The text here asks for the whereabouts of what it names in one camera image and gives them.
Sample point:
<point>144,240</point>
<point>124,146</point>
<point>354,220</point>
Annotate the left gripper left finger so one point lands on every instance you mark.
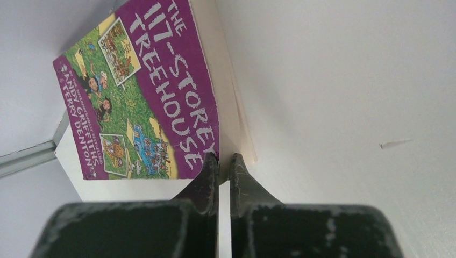
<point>184,226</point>

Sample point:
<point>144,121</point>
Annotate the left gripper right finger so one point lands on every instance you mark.
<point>263,226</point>

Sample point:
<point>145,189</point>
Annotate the purple treehouse book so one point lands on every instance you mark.
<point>151,90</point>

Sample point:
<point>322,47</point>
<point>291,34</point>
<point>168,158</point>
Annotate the aluminium frame profile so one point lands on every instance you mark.
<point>35,155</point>

